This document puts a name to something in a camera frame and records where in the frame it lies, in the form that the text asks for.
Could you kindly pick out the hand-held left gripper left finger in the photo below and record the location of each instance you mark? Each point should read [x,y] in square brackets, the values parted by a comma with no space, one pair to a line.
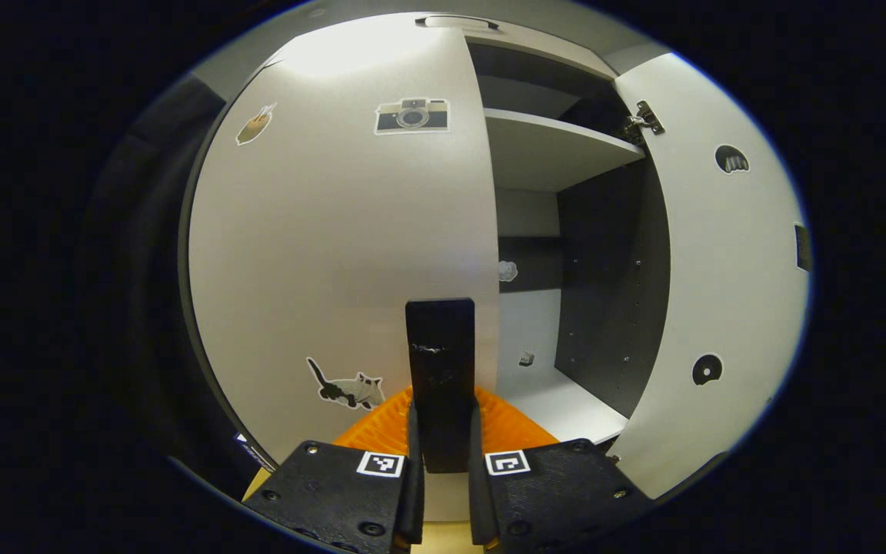
[414,492]

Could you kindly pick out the black backdrop cloth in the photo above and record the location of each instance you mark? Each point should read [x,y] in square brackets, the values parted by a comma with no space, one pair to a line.
[143,269]

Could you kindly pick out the white cabinet door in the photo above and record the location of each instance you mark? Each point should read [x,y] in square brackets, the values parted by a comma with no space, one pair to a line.
[320,254]
[720,292]

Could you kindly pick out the white cabinet shelf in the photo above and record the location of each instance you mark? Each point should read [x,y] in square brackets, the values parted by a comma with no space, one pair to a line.
[551,150]

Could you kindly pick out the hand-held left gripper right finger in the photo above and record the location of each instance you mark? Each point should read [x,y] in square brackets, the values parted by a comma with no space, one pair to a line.
[477,500]

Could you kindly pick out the metal door hinge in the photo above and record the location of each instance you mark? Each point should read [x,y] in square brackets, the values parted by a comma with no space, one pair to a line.
[641,119]

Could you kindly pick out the white double-door shoe cabinet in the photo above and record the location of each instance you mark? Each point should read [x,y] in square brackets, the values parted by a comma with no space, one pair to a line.
[612,308]

